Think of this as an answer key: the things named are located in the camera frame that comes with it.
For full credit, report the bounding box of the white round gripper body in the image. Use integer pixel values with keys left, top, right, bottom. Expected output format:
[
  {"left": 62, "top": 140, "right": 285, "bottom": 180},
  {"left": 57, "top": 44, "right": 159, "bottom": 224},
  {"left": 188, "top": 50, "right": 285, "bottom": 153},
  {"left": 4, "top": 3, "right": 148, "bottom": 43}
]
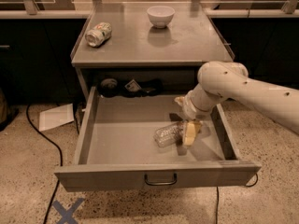
[{"left": 182, "top": 85, "right": 222, "bottom": 120}]

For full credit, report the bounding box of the clear plastic water bottle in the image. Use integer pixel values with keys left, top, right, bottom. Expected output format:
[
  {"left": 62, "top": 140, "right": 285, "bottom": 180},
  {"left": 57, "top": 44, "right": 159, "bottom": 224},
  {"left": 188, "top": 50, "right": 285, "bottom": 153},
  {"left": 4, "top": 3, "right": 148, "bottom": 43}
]
[{"left": 153, "top": 121, "right": 185, "bottom": 147}]

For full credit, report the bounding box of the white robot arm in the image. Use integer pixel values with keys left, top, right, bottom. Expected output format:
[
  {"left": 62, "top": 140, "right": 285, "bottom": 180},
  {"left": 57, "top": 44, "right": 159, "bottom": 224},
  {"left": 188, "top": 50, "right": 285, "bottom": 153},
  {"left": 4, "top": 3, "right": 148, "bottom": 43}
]
[{"left": 175, "top": 61, "right": 299, "bottom": 134}]

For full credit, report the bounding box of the grey counter cabinet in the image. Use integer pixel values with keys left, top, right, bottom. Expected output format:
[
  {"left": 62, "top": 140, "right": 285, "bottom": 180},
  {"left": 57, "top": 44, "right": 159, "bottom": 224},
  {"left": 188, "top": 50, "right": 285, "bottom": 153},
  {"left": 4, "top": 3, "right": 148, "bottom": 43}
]
[{"left": 72, "top": 2, "right": 234, "bottom": 96}]

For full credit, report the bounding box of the black device behind drawer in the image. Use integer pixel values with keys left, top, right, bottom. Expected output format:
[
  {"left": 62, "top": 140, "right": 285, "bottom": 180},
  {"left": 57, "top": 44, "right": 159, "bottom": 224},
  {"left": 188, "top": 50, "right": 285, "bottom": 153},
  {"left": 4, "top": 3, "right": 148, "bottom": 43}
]
[{"left": 97, "top": 78, "right": 164, "bottom": 98}]

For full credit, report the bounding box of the grey open top drawer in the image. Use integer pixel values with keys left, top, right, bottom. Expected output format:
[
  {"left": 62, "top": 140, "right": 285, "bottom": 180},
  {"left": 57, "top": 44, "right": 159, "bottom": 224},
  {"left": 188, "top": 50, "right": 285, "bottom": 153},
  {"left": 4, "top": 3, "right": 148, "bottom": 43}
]
[{"left": 55, "top": 88, "right": 261, "bottom": 191}]

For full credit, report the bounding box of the white tag label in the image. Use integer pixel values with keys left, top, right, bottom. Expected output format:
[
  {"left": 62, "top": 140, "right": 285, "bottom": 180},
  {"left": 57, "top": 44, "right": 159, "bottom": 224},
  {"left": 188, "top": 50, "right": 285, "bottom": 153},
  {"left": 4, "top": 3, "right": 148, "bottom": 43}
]
[{"left": 125, "top": 79, "right": 141, "bottom": 92}]

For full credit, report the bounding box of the white ceramic bowl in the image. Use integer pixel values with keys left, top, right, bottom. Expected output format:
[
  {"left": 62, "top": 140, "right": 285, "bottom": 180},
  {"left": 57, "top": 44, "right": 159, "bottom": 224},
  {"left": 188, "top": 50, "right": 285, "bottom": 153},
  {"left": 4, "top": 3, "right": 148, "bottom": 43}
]
[{"left": 147, "top": 6, "right": 175, "bottom": 28}]

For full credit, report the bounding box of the crushed green soda can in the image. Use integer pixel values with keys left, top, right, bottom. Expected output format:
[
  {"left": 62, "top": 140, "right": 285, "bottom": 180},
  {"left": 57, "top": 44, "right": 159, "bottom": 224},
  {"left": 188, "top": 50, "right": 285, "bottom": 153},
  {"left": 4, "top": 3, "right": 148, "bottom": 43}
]
[{"left": 85, "top": 22, "right": 112, "bottom": 48}]

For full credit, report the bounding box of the white paper sheet on floor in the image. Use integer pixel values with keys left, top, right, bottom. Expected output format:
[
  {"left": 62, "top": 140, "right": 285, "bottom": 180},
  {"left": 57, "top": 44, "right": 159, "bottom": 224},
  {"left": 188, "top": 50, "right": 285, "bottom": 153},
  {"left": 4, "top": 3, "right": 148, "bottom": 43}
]
[{"left": 38, "top": 104, "right": 75, "bottom": 132}]

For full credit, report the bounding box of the blue tape cross marker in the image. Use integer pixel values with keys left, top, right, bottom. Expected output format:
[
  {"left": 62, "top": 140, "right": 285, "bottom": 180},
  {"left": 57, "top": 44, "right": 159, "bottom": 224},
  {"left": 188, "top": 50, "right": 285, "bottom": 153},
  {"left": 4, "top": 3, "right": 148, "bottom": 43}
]
[{"left": 52, "top": 198, "right": 84, "bottom": 224}]

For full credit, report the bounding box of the black metal drawer handle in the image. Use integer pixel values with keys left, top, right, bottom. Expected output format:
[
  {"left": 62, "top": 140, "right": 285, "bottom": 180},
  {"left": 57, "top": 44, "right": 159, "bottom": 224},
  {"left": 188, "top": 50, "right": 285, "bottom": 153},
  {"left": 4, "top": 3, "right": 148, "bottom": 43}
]
[{"left": 144, "top": 174, "right": 178, "bottom": 187}]

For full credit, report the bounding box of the black floor cable right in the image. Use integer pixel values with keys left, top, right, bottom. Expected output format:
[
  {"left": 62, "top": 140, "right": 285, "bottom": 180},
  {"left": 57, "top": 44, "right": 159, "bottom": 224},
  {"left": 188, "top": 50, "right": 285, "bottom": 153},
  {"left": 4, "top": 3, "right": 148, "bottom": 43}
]
[{"left": 214, "top": 173, "right": 260, "bottom": 224}]

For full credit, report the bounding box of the black floor cable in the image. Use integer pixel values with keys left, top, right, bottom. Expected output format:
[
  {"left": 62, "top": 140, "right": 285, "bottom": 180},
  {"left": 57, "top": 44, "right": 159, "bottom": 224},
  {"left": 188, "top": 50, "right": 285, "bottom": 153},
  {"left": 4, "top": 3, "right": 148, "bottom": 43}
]
[
  {"left": 214, "top": 173, "right": 260, "bottom": 224},
  {"left": 25, "top": 103, "right": 64, "bottom": 224}
]

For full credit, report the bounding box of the black floor cable left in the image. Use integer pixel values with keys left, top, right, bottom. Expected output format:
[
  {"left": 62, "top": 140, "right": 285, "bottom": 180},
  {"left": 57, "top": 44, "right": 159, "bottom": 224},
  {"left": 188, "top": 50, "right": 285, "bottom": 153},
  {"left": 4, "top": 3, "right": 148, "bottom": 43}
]
[{"left": 25, "top": 103, "right": 64, "bottom": 224}]

